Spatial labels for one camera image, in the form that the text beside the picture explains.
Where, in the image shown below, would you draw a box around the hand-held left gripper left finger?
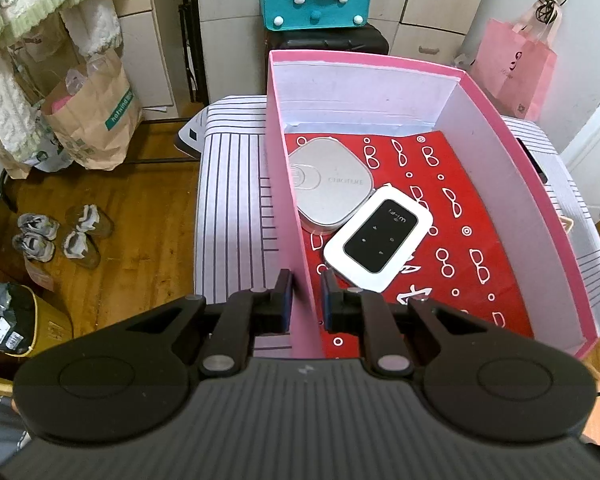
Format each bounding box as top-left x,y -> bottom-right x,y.
122,269 -> 296,379

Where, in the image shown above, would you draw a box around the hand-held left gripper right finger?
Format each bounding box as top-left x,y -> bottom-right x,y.
320,270 -> 481,380

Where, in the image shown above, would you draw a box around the pink storage box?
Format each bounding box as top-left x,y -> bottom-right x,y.
265,50 -> 600,361

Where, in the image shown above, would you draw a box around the white pocket router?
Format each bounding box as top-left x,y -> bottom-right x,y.
322,184 -> 435,293

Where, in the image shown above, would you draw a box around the silver rounded square device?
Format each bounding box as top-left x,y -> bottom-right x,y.
287,137 -> 381,233

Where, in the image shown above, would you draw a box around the red patterned paper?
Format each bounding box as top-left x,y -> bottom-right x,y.
285,130 -> 536,358

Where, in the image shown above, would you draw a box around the black clothes rack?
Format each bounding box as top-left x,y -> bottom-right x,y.
0,110 -> 201,213

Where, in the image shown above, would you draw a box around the brown fluffy slipper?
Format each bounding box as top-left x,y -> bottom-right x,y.
62,230 -> 102,269

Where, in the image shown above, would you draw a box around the yellow trash bin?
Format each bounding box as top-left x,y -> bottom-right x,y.
15,285 -> 74,359

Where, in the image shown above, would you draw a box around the brown cardboard piece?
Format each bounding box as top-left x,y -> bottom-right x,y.
27,257 -> 64,291

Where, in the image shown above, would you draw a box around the black suitcase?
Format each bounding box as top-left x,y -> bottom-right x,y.
265,22 -> 391,96

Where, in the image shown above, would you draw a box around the grey white sneaker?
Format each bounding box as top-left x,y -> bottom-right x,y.
12,232 -> 56,262

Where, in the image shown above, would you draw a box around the brown paper bag green label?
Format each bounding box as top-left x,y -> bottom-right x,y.
40,50 -> 143,171

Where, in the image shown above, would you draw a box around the beige wardrobe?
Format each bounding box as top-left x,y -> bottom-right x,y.
195,0 -> 496,106

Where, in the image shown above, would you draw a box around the beige narrow cabinet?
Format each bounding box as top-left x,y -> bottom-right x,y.
112,0 -> 198,121

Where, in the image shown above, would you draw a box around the white green plastic bag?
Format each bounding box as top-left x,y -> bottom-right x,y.
22,135 -> 76,171

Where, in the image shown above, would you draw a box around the pink shopping bag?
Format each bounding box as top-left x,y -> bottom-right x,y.
472,0 -> 563,121

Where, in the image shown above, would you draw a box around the clear plastic bag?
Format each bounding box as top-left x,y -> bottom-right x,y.
65,57 -> 106,97

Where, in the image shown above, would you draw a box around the plain brown paper bag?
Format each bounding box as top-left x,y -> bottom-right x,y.
0,112 -> 32,181

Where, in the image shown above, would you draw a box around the hanging brown paper bag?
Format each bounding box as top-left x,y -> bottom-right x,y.
10,12 -> 71,91

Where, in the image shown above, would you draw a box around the fluffy white green robe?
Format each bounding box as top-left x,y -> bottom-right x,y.
0,0 -> 123,157

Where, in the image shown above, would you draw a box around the black hair ties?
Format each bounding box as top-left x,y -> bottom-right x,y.
536,0 -> 571,23

